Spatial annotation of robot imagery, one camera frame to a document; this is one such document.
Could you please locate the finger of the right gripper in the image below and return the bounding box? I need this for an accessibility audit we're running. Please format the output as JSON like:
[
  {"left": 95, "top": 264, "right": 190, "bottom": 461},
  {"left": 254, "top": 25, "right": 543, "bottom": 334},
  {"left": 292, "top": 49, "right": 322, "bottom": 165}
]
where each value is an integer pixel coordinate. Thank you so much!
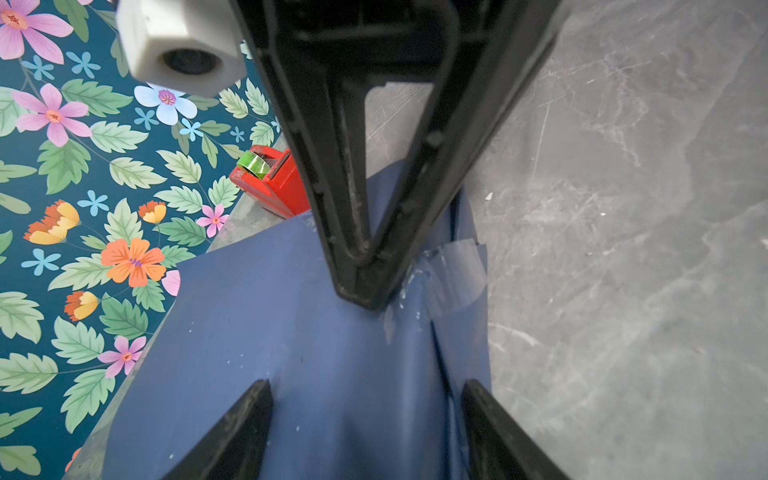
[{"left": 233, "top": 1, "right": 567, "bottom": 309}]

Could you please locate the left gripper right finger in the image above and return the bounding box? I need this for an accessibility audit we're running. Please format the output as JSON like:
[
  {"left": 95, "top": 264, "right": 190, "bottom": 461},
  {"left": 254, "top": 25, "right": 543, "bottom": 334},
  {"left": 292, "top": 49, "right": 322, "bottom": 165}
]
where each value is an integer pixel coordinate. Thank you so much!
[{"left": 462, "top": 379, "right": 569, "bottom": 480}]

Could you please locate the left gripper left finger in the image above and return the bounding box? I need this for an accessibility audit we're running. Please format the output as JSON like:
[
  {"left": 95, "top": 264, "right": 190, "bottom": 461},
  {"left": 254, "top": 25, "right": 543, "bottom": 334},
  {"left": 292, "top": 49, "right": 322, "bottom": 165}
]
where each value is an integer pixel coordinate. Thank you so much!
[{"left": 164, "top": 379, "right": 273, "bottom": 480}]

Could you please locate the light blue wrapping paper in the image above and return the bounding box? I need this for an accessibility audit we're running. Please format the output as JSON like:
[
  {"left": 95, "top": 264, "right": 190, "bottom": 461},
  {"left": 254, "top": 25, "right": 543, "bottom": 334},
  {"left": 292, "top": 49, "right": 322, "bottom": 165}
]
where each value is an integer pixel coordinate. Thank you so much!
[{"left": 102, "top": 193, "right": 490, "bottom": 479}]

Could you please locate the green tape roll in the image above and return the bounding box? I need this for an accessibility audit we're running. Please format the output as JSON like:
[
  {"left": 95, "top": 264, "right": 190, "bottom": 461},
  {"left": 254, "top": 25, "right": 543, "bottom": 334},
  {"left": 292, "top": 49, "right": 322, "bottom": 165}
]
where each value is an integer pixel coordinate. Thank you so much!
[{"left": 237, "top": 151, "right": 271, "bottom": 179}]

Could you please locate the red tape dispenser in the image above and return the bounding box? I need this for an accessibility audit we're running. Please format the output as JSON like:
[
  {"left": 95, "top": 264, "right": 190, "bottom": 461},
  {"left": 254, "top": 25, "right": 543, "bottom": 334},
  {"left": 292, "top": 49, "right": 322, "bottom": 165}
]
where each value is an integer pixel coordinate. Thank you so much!
[{"left": 229, "top": 145, "right": 310, "bottom": 219}]

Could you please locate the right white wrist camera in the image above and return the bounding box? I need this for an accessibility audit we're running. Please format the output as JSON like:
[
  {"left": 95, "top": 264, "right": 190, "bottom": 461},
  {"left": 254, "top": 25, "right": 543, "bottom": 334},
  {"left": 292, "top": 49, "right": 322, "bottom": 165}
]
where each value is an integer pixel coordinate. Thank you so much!
[{"left": 115, "top": 0, "right": 247, "bottom": 98}]

